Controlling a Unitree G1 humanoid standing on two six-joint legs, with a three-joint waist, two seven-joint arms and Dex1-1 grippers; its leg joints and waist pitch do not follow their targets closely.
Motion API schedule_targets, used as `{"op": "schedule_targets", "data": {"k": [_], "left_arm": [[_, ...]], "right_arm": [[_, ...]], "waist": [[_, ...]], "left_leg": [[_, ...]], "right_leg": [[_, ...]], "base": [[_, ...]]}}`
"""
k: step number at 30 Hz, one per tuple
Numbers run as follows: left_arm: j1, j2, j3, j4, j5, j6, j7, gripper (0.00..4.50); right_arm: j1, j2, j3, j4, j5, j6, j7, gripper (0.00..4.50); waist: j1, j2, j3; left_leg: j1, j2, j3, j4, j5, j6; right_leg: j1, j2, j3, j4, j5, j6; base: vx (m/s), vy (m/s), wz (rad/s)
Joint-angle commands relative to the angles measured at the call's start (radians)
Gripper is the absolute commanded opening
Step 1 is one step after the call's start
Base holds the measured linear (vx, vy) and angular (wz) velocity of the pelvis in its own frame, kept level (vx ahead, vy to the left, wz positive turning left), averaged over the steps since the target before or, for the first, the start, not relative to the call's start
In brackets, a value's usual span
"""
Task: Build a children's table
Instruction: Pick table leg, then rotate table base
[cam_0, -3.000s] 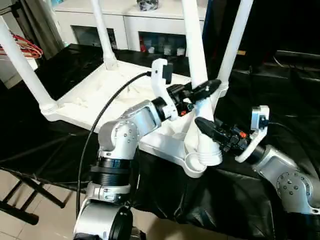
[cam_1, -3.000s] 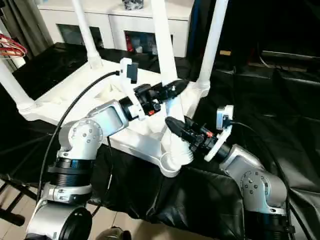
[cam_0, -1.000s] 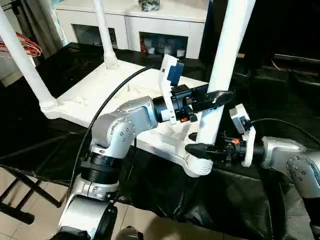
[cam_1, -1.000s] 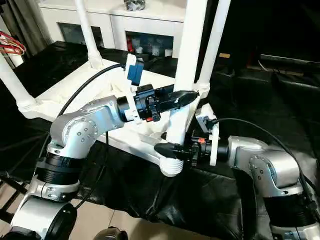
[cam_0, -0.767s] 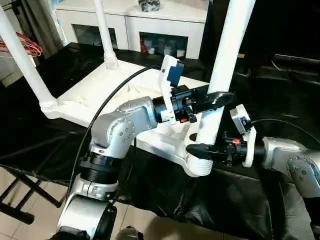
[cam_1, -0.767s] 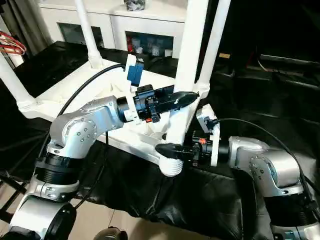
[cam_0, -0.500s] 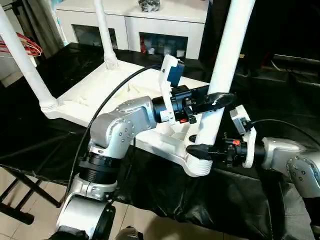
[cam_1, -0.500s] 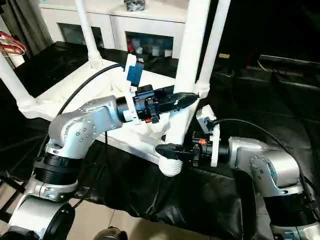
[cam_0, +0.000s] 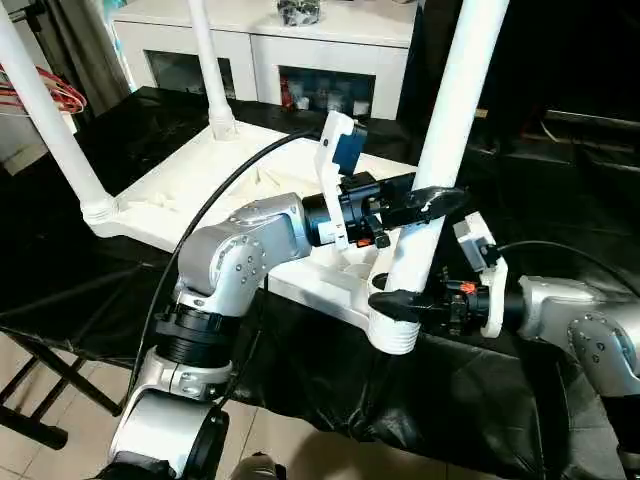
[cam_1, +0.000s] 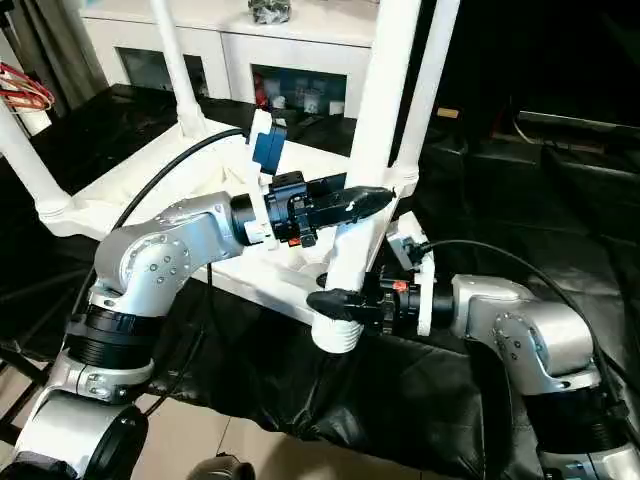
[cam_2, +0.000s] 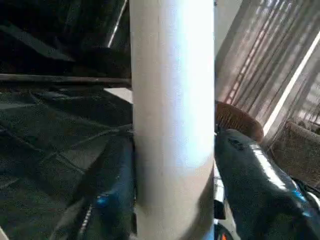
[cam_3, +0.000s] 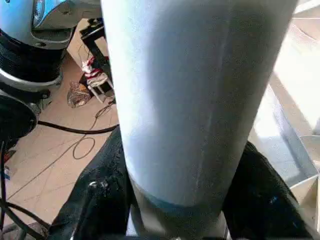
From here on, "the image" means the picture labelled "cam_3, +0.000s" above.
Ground clear plastic bag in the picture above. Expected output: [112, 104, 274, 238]
[66, 80, 91, 109]

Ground white metal rack legs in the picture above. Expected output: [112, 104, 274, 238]
[87, 81, 113, 104]

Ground white plastic table top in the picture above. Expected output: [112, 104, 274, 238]
[246, 0, 320, 226]

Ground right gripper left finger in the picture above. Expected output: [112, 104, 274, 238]
[47, 125, 134, 240]

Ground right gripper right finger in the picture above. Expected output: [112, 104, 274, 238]
[221, 140, 314, 240]

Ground red white bag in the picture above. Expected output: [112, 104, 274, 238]
[81, 56, 109, 88]

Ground thin grey floor cable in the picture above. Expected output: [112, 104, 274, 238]
[6, 97, 118, 202]

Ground thick black floor cable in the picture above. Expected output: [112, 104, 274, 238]
[37, 120, 120, 135]

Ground white plastic table leg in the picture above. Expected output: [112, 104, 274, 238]
[99, 0, 300, 240]

